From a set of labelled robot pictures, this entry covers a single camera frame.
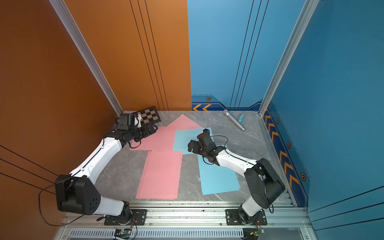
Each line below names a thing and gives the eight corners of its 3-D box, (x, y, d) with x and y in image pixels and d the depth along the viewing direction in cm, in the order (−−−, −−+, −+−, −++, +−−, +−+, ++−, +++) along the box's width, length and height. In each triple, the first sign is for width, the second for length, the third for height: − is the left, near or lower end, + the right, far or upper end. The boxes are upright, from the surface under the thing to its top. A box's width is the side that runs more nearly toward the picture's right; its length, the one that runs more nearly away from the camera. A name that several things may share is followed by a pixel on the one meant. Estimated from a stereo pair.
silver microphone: (242, 131, 109) (243, 129, 107) (222, 113, 122) (223, 110, 119) (246, 129, 110) (247, 127, 108) (226, 111, 123) (226, 108, 120)
